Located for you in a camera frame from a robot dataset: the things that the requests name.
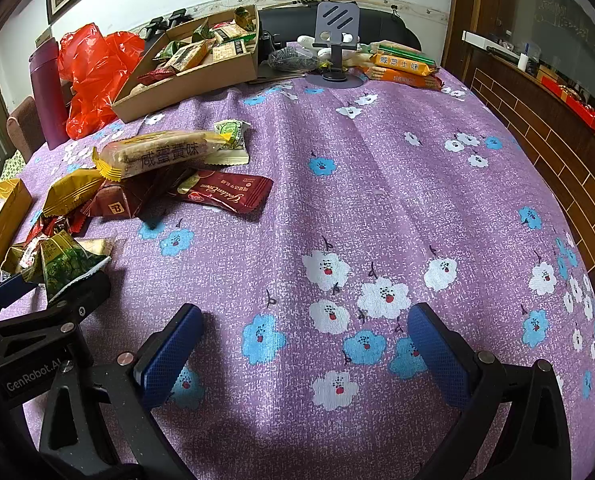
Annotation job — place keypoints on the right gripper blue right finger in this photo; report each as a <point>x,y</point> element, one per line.
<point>456,368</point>

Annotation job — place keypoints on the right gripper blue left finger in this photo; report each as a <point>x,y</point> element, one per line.
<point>161,358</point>

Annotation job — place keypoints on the green pea snack packet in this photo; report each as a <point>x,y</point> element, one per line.
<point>65,262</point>

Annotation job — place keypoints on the yellow gold snack packet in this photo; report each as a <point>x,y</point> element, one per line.
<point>71,191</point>

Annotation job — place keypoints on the brown red B snack packet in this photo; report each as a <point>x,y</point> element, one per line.
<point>117,200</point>

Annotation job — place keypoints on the dark red snack packet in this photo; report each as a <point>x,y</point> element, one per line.
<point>237,193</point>

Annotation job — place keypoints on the long yellow rice cracker pack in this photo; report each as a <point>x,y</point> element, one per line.
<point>126,158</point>

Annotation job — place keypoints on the small green candy packet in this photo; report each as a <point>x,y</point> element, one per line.
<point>233,152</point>

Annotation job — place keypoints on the purple floral tablecloth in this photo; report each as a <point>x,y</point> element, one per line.
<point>382,197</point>

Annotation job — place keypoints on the brown armchair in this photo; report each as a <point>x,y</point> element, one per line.
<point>24,129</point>

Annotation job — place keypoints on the orange biscuit pack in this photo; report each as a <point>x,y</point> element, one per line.
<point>414,73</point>

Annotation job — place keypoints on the purple thermos bottle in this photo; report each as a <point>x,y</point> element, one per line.
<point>48,95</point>

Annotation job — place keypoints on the red plastic bag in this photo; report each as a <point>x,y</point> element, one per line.
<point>97,66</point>

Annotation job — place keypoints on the brown cardboard snack box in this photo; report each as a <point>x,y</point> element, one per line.
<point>200,56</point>

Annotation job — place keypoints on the black mesh pouch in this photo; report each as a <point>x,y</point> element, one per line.
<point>293,60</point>

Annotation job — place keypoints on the green biscuit pack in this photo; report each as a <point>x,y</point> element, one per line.
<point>404,53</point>

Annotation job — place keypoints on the grey phone stand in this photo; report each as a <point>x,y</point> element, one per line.
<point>336,28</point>

